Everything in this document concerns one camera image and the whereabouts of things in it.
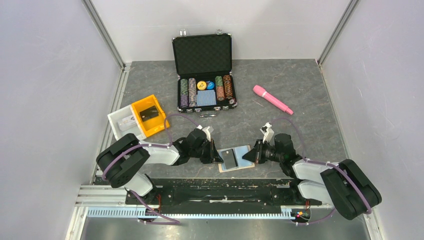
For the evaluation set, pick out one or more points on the black poker chip case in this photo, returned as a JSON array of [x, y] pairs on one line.
[[203, 57]]

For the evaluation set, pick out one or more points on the green red chip stack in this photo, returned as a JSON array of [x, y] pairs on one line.
[[219, 85]]

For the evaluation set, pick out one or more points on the left aluminium frame post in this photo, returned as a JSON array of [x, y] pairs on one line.
[[95, 17]]

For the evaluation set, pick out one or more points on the orange brown chip stack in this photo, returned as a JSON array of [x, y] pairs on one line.
[[228, 89]]

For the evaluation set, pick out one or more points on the blue playing card deck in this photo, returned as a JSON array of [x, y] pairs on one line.
[[206, 98]]

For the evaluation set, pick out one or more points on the aluminium frame post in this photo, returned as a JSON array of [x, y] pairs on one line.
[[348, 12], [95, 17]]

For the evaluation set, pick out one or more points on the white toothed cable rail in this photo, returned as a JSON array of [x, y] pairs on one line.
[[143, 213]]

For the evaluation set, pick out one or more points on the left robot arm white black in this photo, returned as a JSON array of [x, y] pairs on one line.
[[121, 162]]

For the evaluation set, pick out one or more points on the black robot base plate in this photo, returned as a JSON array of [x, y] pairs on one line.
[[225, 195]]

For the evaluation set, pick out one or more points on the yellow plastic bin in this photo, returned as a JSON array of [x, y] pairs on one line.
[[152, 126]]

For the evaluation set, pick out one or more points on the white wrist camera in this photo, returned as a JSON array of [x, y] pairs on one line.
[[267, 132], [208, 130]]

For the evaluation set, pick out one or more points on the black vip card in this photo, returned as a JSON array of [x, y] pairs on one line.
[[149, 113], [229, 159]]

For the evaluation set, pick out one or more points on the yellow dealer button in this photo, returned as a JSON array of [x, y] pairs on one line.
[[202, 85]]

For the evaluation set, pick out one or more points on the white VIP card in bin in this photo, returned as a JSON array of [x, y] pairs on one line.
[[126, 123]]

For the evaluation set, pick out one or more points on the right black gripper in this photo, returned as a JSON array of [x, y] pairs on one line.
[[255, 154]]

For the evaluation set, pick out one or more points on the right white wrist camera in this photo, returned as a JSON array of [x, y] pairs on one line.
[[267, 132]]

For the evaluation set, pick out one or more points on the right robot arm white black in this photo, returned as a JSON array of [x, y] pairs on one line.
[[341, 184]]

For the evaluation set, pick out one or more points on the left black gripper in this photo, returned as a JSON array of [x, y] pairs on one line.
[[213, 155]]

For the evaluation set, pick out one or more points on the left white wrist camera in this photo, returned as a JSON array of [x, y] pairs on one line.
[[208, 130]]

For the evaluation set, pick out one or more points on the blue tan chip stack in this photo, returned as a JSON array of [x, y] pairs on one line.
[[192, 92]]

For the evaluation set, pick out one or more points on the green purple chip stack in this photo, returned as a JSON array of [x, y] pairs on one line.
[[184, 96]]

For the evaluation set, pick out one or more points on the pink cylindrical tool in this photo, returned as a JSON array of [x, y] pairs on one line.
[[260, 91]]

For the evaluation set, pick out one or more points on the blue dealer button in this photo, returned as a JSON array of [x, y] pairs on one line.
[[210, 85]]

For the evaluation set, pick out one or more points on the right aluminium frame post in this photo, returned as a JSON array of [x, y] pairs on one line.
[[348, 12]]

